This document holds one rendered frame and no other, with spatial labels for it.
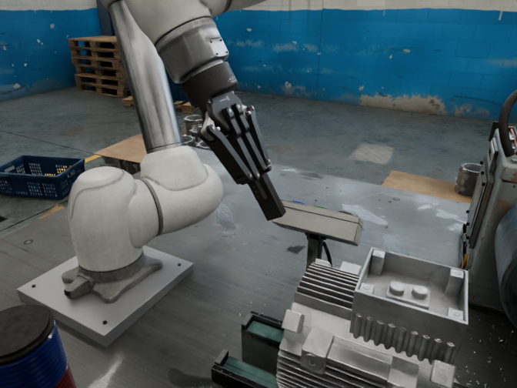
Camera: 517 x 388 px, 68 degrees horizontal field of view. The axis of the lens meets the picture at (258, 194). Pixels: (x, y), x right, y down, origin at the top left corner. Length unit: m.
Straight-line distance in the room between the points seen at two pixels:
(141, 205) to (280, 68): 5.94
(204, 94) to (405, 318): 0.37
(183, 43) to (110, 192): 0.45
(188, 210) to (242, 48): 6.17
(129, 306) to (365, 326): 0.59
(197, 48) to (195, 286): 0.64
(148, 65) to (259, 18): 5.86
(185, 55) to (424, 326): 0.44
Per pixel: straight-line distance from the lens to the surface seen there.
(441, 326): 0.48
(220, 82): 0.54
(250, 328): 0.73
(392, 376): 0.49
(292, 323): 0.51
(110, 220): 0.90
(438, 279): 0.56
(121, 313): 0.93
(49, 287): 1.07
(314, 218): 0.75
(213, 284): 1.01
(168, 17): 0.54
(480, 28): 6.02
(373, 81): 6.24
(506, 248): 0.79
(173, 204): 0.96
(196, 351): 0.86
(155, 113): 1.01
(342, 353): 0.51
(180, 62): 0.54
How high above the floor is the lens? 1.45
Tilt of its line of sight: 27 degrees down
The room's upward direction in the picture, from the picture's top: straight up
